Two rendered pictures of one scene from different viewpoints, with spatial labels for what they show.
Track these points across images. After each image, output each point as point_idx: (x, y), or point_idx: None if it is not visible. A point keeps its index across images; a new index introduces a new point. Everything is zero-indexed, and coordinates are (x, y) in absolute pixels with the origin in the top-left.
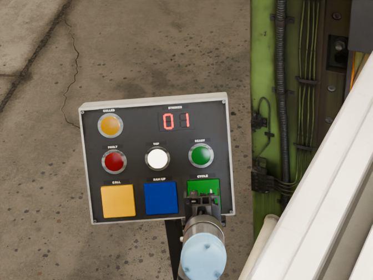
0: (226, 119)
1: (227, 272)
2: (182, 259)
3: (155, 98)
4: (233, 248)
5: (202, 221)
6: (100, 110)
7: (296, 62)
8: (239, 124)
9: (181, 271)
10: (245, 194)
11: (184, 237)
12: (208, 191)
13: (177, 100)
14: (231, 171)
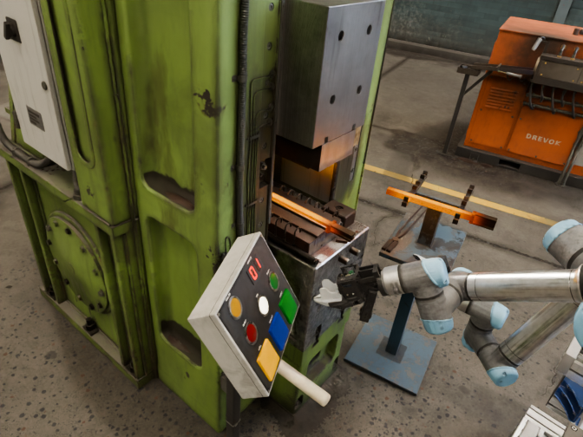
0: (267, 245)
1: (159, 434)
2: (442, 277)
3: (220, 271)
4: (139, 421)
5: (398, 267)
6: (225, 302)
7: (245, 194)
8: (10, 366)
9: (434, 291)
10: (92, 392)
11: (406, 281)
12: (289, 301)
13: (246, 254)
14: (285, 278)
